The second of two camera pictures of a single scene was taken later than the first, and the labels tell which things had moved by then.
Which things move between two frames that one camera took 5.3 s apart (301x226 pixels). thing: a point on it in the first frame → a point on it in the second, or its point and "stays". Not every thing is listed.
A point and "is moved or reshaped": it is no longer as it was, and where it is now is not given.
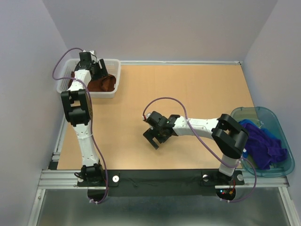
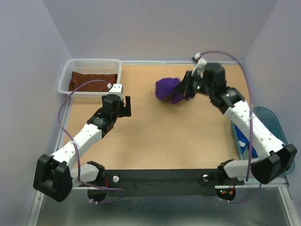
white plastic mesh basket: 112,66 stays
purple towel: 264,151 is moved or reshaped
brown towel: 106,83 stays
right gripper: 150,133 → 184,87
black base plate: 164,182 stays
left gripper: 99,74 → 125,110
